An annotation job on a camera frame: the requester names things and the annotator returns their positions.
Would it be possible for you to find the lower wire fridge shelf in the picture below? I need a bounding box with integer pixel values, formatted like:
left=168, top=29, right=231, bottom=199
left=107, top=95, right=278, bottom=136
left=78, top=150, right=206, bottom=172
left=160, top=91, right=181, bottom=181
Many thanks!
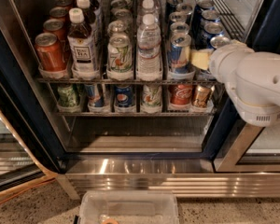
left=55, top=84, right=217, bottom=118

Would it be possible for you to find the lower shelf Pepsi can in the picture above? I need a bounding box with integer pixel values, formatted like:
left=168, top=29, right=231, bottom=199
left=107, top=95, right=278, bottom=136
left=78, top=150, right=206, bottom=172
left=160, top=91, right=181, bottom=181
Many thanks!
left=115, top=85, right=133, bottom=107

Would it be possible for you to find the lower shelf gold can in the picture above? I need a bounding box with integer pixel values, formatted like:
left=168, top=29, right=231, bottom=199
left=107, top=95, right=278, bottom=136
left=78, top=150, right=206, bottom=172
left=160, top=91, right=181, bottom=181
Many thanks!
left=191, top=85, right=214, bottom=108

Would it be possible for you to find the front Red Bull can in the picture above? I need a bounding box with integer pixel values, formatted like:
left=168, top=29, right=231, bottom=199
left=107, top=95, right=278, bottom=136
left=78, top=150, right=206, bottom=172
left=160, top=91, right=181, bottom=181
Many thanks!
left=169, top=34, right=191, bottom=74

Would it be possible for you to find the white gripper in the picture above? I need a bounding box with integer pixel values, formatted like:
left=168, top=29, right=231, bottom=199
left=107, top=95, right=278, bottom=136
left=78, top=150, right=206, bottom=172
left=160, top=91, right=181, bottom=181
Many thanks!
left=190, top=39, right=255, bottom=85

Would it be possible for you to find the open fridge glass door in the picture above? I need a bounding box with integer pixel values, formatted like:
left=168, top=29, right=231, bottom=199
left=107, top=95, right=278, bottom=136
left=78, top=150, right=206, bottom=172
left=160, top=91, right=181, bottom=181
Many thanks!
left=0, top=84, right=57, bottom=204

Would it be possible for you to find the lower shelf Coca-Cola can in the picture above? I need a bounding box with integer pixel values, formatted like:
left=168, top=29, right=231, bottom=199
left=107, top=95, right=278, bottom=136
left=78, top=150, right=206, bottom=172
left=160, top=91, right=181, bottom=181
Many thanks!
left=169, top=84, right=192, bottom=105

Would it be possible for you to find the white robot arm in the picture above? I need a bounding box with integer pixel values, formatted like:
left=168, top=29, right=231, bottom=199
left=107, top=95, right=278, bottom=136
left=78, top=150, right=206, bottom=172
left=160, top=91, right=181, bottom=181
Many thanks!
left=190, top=40, right=280, bottom=127

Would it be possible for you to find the clear plastic bin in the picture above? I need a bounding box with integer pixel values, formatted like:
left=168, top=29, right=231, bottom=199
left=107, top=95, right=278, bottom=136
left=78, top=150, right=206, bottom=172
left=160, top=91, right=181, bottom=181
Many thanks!
left=75, top=190, right=179, bottom=224

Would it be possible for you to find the front clear water bottle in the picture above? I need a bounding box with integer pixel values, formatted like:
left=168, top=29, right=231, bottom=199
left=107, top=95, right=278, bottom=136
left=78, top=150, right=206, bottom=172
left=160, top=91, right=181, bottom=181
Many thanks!
left=137, top=14, right=161, bottom=74

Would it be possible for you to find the orange soda can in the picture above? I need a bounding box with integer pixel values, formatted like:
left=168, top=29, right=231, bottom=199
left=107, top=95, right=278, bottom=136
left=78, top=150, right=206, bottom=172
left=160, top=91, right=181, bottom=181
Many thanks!
left=35, top=33, right=66, bottom=72
left=49, top=7, right=68, bottom=23
left=43, top=19, right=68, bottom=52

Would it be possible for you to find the top wire fridge shelf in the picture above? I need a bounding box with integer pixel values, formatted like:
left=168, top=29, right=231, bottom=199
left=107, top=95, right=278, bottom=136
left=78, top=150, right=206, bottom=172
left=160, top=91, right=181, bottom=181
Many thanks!
left=37, top=0, right=245, bottom=85

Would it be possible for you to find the red bull can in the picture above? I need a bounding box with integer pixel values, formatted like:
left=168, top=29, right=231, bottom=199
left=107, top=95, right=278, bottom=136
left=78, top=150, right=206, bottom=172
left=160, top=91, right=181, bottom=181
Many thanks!
left=169, top=34, right=191, bottom=74
left=170, top=21, right=189, bottom=36

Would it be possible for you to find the lower shelf green can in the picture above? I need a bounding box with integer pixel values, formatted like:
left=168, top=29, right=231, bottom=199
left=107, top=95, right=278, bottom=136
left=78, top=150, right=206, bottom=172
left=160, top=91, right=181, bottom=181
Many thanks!
left=57, top=84, right=79, bottom=107

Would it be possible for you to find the lower shelf blue slim can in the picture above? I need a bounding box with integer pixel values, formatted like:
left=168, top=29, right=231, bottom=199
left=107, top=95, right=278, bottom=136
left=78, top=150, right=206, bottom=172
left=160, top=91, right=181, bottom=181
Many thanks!
left=85, top=84, right=105, bottom=107

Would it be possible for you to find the front tea bottle white cap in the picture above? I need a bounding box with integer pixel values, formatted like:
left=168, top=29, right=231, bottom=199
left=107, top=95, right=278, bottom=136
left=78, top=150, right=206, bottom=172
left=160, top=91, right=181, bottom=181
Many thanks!
left=67, top=8, right=97, bottom=72

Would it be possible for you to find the lower shelf 7up can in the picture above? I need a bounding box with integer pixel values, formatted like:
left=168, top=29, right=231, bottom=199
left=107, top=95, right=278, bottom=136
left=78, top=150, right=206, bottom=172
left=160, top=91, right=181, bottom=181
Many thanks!
left=142, top=85, right=161, bottom=107

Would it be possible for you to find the wire fridge shelf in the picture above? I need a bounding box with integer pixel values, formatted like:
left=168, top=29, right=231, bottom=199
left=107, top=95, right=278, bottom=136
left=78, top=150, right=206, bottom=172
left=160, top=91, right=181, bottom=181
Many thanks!
left=37, top=0, right=245, bottom=85
left=55, top=84, right=217, bottom=118

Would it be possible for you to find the front orange soda can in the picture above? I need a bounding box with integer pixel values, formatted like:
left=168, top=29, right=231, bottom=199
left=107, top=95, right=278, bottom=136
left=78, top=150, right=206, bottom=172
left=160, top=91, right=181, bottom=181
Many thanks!
left=35, top=33, right=66, bottom=72

